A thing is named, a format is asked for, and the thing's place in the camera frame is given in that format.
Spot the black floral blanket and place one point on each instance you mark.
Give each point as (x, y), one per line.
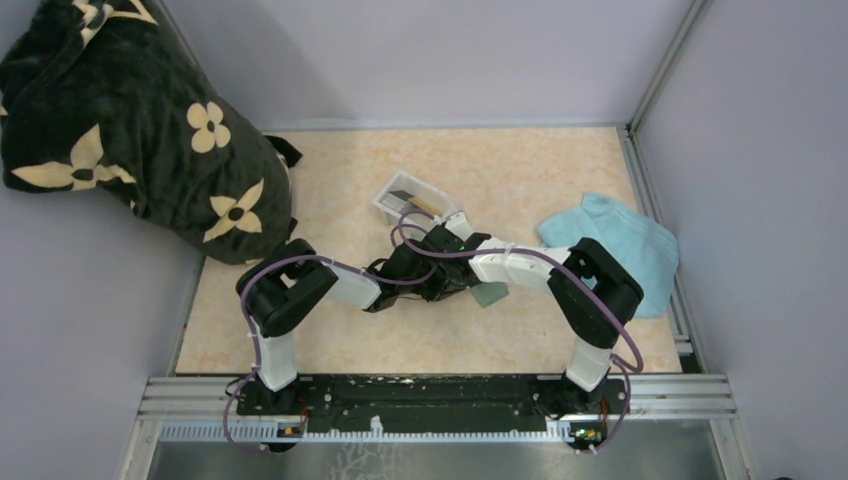
(101, 95)

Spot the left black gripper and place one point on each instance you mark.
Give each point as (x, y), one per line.
(438, 289)

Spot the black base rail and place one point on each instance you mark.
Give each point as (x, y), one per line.
(419, 404)

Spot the aluminium frame rail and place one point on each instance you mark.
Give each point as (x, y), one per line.
(204, 409)

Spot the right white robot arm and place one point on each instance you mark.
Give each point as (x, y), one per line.
(594, 292)

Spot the light blue towel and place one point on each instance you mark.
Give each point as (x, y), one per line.
(647, 250)

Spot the translucent white plastic bin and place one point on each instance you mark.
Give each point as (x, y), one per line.
(403, 180)

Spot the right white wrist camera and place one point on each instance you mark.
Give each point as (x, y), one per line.
(459, 225)

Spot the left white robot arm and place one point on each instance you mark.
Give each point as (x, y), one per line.
(279, 293)

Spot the gold card in bin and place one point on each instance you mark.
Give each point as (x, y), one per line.
(428, 207)

